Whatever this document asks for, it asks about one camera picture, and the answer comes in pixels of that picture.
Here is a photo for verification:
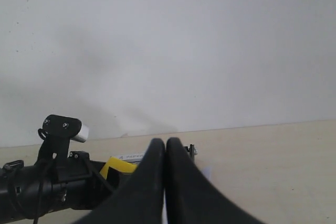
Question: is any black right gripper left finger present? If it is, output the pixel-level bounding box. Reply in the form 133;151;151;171
75;138;165;224

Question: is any grey paper cutter base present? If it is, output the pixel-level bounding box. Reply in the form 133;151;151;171
112;152;145;185

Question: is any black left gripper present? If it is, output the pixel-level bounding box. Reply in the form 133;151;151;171
52;151;121;210

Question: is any yellow foam cube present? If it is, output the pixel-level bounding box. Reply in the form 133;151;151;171
100;157;137;179

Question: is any black cutter blade arm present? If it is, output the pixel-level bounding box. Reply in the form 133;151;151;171
184;144;198;162

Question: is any white paper sheet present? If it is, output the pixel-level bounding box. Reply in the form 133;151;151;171
162;166;212;224

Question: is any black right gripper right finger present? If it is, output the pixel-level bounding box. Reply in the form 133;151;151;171
165;137;262;223

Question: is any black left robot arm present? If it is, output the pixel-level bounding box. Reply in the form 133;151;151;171
1;152;122;223

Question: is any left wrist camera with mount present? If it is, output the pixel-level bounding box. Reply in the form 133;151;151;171
37;114;89;166

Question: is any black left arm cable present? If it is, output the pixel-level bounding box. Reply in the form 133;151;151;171
6;153;113;224

